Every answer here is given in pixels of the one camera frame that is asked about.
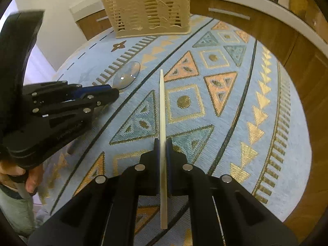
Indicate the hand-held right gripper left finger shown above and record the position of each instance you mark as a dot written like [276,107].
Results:
[155,146]

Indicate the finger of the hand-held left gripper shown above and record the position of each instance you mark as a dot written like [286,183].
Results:
[102,98]
[94,88]

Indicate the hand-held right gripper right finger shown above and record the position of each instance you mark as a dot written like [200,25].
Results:
[169,146]

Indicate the white utensil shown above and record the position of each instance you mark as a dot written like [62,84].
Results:
[163,123]

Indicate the metal spoon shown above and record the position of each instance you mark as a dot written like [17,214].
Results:
[127,74]

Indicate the beige slotted plastic basket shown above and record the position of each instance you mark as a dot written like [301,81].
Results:
[148,5]

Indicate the person's left hand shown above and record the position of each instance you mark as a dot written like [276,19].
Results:
[33,180]

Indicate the blue patterned mat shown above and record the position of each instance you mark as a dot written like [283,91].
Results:
[220,112]

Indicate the person's green trousers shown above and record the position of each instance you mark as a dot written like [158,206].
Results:
[14,207]

